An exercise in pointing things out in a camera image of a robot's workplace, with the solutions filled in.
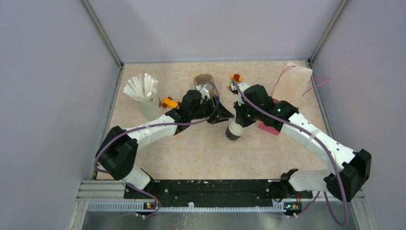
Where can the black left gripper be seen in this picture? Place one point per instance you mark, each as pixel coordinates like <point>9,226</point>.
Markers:
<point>224,112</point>

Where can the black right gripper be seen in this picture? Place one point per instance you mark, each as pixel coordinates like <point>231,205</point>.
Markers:
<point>239,119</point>

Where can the stack of paper cups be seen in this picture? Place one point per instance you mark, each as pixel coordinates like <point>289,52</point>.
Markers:
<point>234,131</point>

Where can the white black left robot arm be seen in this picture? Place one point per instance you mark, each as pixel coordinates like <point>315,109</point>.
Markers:
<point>118,151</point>

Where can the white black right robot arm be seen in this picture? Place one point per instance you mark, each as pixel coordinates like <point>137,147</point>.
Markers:
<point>347,169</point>

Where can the red green toy brick car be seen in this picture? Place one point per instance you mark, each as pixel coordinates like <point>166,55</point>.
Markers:
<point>235,78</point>

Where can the brown cardboard cup carrier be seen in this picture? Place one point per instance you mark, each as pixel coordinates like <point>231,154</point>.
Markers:
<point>207,79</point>

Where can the yellow toy brick car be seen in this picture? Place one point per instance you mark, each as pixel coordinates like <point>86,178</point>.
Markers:
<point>168,102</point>

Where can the kraft pink paper bag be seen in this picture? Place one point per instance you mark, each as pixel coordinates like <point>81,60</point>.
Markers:
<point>291,81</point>

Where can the white straw holder cup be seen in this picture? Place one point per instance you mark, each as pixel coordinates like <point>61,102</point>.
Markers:
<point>152,110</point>

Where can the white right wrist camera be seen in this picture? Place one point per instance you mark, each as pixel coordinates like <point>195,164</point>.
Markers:
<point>240,87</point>

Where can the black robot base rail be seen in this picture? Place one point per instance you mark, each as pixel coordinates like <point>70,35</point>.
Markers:
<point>263,188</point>

